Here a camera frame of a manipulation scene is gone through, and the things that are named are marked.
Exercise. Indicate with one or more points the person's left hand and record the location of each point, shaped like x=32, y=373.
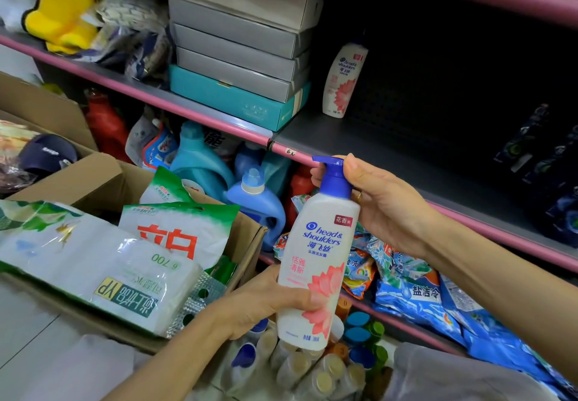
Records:
x=253, y=301

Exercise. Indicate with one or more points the person's right hand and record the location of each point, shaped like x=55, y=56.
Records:
x=393, y=211

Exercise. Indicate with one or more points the person's left thumb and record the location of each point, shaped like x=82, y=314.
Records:
x=298, y=300

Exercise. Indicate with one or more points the person's right thumb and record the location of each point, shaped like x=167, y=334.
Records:
x=359, y=170

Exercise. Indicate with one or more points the white shampoo bottle blue pump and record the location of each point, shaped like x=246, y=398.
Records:
x=316, y=256

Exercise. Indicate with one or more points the person's left forearm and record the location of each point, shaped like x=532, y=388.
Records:
x=180, y=360

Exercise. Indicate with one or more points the person's right forearm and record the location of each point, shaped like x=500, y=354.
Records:
x=496, y=287

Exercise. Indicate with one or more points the red detergent bottle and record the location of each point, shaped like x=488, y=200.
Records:
x=106, y=127
x=298, y=188

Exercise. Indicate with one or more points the colourful detergent pouch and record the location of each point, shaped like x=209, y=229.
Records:
x=359, y=274

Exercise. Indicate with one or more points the group of small clear bottles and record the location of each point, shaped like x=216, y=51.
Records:
x=293, y=369

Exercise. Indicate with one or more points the group of blue green capped bottles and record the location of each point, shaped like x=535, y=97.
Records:
x=361, y=337

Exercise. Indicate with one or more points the small teal detergent bottle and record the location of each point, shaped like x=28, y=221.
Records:
x=276, y=170

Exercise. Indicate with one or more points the white shampoo bottle flip cap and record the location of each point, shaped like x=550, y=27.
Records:
x=343, y=80

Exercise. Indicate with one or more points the silver blister pack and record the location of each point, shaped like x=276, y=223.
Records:
x=198, y=296

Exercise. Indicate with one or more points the blue detergent bottle white cap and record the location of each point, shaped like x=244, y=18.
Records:
x=257, y=202

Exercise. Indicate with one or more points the small blue detergent bottle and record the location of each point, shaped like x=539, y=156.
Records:
x=248, y=159

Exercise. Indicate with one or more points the pile of blue detergent bags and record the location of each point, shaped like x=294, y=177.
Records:
x=420, y=292

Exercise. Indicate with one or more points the large green white powder bag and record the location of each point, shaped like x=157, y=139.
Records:
x=180, y=233

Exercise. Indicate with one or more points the teal flat cardboard box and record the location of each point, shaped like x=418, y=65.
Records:
x=235, y=100

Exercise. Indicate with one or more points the grey flat cardboard box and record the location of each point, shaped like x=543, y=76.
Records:
x=225, y=25
x=230, y=50
x=235, y=73

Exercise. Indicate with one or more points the large teal detergent bottle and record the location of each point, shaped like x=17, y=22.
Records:
x=196, y=161

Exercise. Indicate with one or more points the person's grey clothing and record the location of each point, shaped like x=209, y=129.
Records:
x=451, y=376

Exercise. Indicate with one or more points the small green white powder bag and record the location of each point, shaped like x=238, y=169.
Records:
x=165, y=188

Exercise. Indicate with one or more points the row of dark hanging packets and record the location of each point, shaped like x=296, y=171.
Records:
x=546, y=174

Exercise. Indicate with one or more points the blue white refill pouch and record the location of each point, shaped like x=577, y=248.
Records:
x=153, y=145

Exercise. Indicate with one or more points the white green tissue pack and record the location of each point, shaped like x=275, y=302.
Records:
x=90, y=265

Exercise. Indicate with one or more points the brown cardboard box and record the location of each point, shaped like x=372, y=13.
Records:
x=90, y=179

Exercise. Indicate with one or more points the packaged dark cloth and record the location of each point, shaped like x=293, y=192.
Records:
x=135, y=55

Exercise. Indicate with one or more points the packaged patterned cloth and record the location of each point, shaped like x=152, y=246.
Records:
x=131, y=7

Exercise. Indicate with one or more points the navy cap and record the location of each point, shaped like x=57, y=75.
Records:
x=47, y=154

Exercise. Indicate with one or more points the yellow plush toy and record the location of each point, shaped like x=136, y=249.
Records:
x=61, y=7

